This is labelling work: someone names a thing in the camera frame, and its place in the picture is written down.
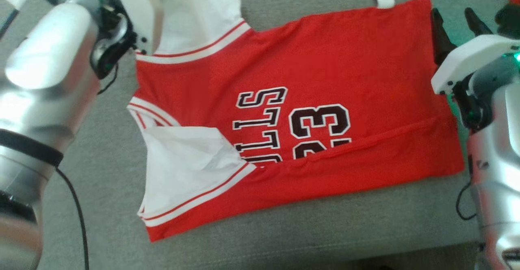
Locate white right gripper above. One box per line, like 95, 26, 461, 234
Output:
430, 7, 520, 96

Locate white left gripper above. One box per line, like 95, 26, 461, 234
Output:
108, 0, 166, 56

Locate large grey sofa seat cushion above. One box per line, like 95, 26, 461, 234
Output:
0, 0, 520, 270

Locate red basketball jersey white sleeves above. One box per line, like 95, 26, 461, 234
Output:
127, 0, 465, 243

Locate black right cable blue plug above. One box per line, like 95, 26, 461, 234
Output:
455, 182, 478, 221

